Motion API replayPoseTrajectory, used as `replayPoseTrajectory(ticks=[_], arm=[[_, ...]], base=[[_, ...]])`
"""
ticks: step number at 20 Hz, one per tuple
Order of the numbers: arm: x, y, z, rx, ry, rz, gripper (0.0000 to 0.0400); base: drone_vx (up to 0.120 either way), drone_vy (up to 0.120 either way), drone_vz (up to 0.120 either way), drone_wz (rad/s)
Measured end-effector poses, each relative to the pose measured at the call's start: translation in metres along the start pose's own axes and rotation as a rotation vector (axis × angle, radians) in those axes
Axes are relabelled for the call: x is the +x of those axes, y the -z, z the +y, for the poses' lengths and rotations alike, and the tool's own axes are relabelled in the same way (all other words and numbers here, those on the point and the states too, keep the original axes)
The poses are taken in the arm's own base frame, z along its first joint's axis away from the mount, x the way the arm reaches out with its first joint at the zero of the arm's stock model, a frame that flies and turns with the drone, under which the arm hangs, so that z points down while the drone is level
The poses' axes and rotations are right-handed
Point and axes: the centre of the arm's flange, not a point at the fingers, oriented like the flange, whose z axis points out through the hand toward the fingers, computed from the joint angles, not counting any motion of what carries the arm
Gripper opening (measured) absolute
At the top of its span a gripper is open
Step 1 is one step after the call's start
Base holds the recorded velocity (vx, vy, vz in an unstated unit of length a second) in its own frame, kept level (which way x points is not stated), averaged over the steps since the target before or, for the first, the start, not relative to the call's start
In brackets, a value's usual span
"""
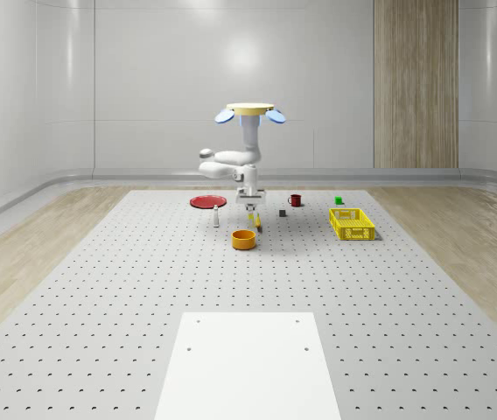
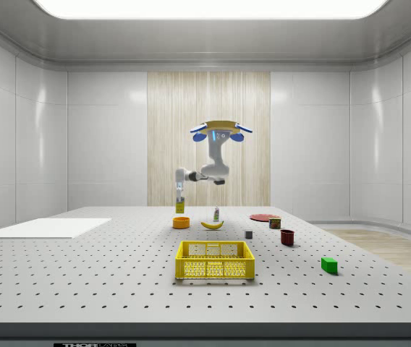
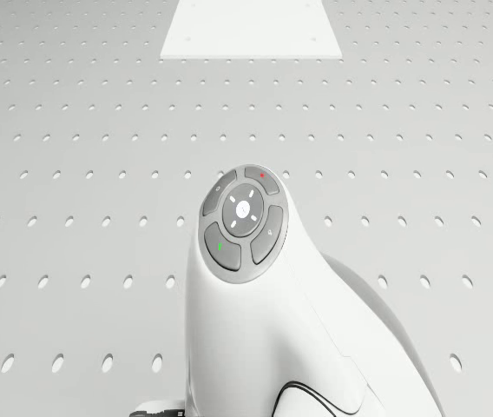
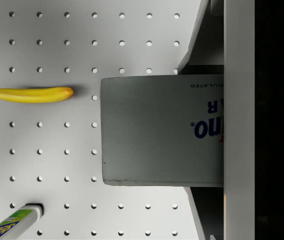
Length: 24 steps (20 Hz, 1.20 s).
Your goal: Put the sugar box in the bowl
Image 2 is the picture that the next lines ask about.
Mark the yellow bowl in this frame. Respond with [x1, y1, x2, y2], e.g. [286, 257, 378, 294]
[171, 215, 192, 230]

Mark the white board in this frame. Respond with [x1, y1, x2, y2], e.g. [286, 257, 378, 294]
[0, 218, 113, 240]

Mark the dark red mug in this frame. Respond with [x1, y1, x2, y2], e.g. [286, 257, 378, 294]
[279, 228, 296, 248]

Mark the red plate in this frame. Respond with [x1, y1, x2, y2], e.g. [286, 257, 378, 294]
[249, 213, 282, 223]

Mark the green block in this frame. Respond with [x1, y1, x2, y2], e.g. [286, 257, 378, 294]
[321, 256, 339, 274]

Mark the yellow basket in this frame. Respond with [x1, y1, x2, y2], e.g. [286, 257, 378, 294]
[174, 240, 257, 281]

